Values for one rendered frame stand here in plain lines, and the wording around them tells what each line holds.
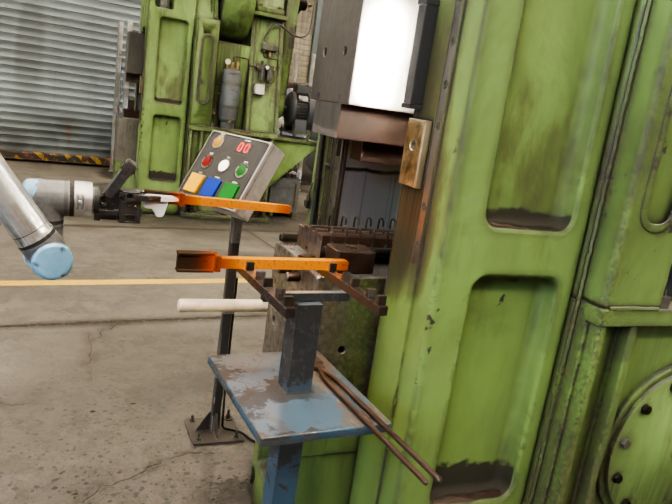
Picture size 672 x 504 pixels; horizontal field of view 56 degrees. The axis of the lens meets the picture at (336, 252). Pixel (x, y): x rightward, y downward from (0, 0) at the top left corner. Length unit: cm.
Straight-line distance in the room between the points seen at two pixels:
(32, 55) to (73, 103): 77
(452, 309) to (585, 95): 64
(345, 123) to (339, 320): 55
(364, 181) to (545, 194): 66
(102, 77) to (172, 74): 311
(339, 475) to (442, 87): 116
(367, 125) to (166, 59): 504
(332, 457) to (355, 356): 33
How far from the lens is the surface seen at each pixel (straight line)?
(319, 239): 186
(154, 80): 668
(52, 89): 970
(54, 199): 172
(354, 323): 179
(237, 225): 242
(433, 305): 158
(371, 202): 217
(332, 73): 188
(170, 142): 679
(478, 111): 153
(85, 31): 975
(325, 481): 202
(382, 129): 185
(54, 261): 160
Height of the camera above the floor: 137
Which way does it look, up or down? 13 degrees down
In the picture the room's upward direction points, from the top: 8 degrees clockwise
